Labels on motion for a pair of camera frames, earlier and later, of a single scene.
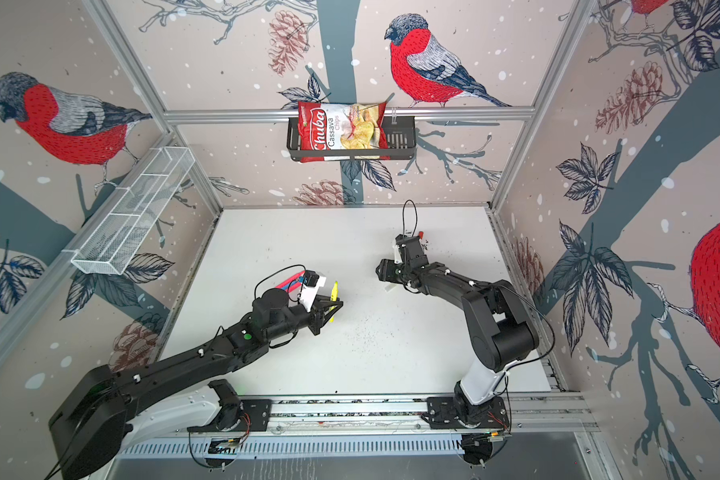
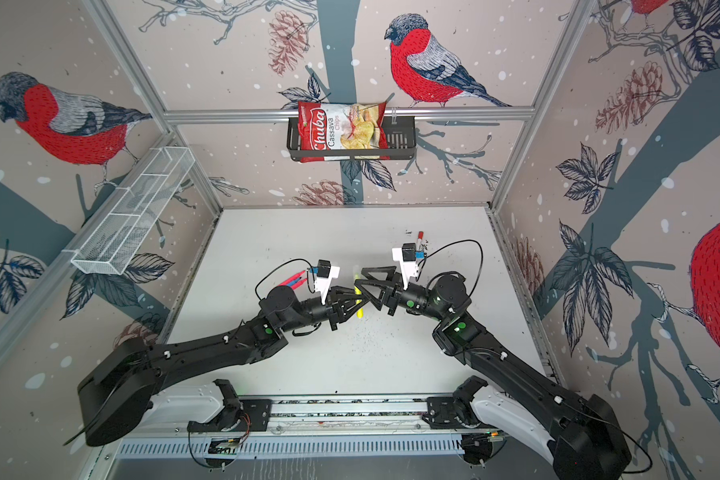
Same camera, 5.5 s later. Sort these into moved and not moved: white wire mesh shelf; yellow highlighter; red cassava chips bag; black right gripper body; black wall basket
Moved: yellow highlighter; black right gripper body
Not moved: white wire mesh shelf; black wall basket; red cassava chips bag
